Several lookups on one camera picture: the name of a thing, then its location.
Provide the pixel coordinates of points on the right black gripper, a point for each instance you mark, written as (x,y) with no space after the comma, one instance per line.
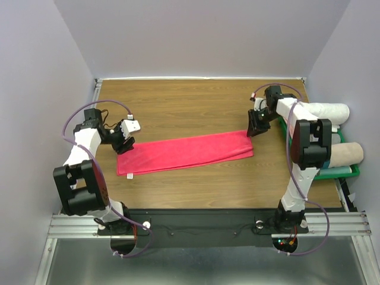
(254,127)

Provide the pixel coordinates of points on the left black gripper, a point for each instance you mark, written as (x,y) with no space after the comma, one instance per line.
(121,148)

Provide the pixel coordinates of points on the pink microfiber towel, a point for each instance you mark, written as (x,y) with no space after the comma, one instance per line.
(182,153)

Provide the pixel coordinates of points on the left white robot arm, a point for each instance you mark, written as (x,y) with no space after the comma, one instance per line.
(80,183)

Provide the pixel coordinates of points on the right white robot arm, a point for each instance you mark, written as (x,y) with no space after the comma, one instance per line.
(308,147)

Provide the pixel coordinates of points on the grey rolled towel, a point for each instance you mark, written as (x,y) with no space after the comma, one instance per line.
(335,138)

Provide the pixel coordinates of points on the white rolled towel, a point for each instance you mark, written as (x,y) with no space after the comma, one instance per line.
(337,113)

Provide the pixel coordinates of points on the teal rolled towel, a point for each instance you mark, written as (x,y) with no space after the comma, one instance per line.
(336,171)

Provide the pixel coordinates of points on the beige rolled towel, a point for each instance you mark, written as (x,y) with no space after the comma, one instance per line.
(346,154)

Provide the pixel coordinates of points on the green plastic bin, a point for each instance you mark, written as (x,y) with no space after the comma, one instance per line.
(354,167)

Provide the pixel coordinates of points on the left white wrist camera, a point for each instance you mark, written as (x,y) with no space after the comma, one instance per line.
(128,127)

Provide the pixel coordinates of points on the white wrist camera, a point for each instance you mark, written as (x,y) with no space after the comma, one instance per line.
(259,102)
(128,127)

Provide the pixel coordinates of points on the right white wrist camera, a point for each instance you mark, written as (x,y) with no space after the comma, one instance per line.
(259,102)

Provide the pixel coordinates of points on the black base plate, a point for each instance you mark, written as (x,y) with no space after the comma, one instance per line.
(201,229)

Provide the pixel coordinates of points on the aluminium frame rail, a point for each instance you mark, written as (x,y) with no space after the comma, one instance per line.
(72,227)

